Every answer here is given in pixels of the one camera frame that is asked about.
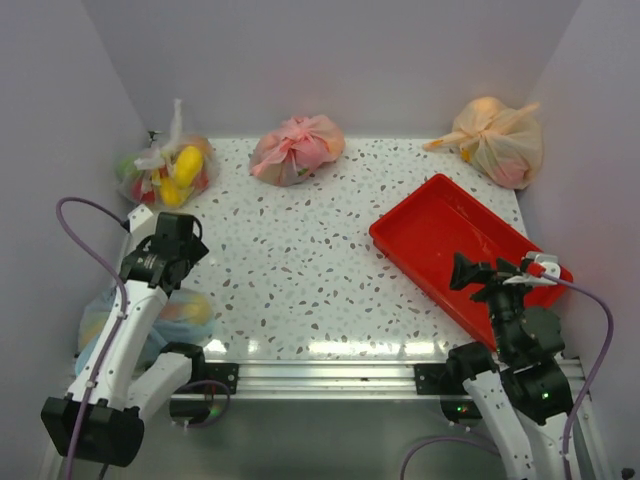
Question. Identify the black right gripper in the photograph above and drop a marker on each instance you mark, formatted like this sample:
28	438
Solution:
465	271

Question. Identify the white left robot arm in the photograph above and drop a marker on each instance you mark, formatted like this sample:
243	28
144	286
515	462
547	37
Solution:
102	416

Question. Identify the blue printed plastic bag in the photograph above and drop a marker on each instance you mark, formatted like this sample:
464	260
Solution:
187	318

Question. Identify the clear bag with fruit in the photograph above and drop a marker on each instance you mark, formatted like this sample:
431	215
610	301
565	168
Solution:
173	169

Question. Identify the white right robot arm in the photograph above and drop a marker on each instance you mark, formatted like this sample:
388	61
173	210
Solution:
520	390

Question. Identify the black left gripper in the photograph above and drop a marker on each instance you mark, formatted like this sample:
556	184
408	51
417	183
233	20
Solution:
195	250

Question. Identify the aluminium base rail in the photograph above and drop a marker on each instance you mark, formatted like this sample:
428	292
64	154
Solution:
272	380

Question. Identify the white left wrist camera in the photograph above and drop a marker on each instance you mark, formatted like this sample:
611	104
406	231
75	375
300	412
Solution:
141	223

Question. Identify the red plastic tray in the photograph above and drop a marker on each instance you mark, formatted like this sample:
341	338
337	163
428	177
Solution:
422	233

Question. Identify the pink knotted plastic bag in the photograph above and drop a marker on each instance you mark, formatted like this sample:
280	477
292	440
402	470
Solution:
290	154

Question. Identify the orange knotted plastic bag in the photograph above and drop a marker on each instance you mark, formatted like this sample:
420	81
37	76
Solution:
503	143

